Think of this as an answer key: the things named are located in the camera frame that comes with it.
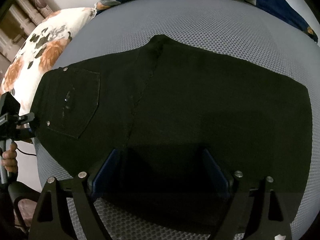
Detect black pants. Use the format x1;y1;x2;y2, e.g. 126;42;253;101
31;35;312;233

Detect left hand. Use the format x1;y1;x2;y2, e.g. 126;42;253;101
1;142;18;173

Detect white orange floral pillow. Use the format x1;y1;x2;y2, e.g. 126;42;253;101
1;7;97;115

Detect beige curtain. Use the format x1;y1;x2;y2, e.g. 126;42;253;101
1;0;60;78

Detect grey mesh mattress cover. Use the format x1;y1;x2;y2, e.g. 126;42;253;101
31;0;319;239

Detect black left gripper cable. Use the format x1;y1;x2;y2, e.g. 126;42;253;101
16;146;38;157

